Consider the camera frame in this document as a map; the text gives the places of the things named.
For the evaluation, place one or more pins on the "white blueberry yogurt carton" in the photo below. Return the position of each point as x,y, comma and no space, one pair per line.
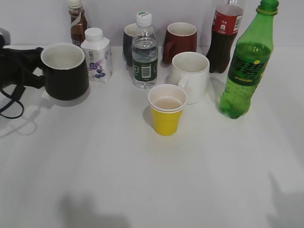
98,55

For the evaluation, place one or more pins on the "yellow paper cup stack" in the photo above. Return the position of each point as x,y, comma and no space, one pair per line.
166,103

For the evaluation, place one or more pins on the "black mug white inside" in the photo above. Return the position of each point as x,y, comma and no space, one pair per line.
65,71

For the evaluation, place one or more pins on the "cola bottle red label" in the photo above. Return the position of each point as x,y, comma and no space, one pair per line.
225,27

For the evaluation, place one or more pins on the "green soda bottle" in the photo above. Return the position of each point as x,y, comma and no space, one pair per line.
251,56

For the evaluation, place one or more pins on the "clear water bottle green label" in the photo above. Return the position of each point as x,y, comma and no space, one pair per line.
144,52

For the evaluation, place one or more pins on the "dark grey mug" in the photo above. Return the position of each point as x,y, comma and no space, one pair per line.
128,34

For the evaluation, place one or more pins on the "brown coffee drink bottle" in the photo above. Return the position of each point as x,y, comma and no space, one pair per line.
78,23

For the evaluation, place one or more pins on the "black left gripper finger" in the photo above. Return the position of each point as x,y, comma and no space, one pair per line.
32,58
34,81

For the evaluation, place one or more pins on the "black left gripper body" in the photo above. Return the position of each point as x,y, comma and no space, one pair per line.
11,68

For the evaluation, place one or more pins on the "dark red mug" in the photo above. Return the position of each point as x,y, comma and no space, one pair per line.
180,37

